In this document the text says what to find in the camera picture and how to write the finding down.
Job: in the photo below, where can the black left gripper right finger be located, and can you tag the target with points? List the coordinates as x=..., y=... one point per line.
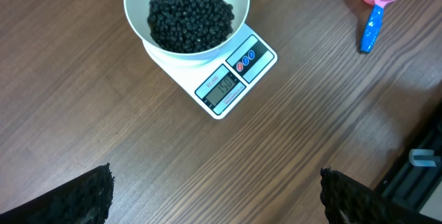
x=347, y=201

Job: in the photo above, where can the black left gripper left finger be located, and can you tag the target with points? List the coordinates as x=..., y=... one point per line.
x=84, y=199

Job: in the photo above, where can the white digital kitchen scale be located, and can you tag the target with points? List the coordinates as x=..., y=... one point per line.
x=218, y=83

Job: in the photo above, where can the black beans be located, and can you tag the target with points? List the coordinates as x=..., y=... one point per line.
x=190, y=26

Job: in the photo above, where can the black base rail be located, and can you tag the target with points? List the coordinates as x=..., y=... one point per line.
x=414, y=180

